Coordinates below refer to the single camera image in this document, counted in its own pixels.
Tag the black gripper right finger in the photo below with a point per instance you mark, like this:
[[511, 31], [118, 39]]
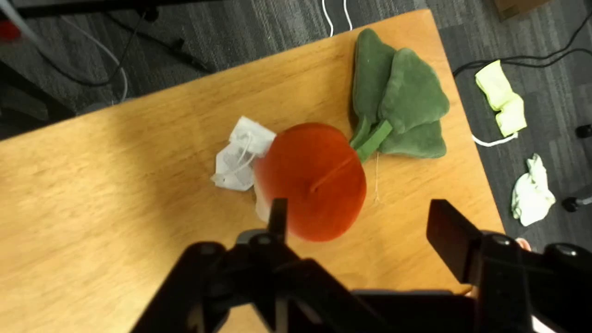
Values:
[[524, 283]]

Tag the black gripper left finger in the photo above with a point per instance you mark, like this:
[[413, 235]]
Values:
[[246, 288]]

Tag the pale yellow paper note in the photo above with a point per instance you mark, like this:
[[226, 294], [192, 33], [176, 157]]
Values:
[[501, 98]]

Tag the black metal floor frame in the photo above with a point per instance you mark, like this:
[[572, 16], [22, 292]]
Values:
[[93, 7]]

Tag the red radish plush toy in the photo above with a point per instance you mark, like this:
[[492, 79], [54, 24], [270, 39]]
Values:
[[315, 177]]

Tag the white crumpled tissue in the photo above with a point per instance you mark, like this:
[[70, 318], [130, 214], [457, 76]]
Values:
[[531, 190]]

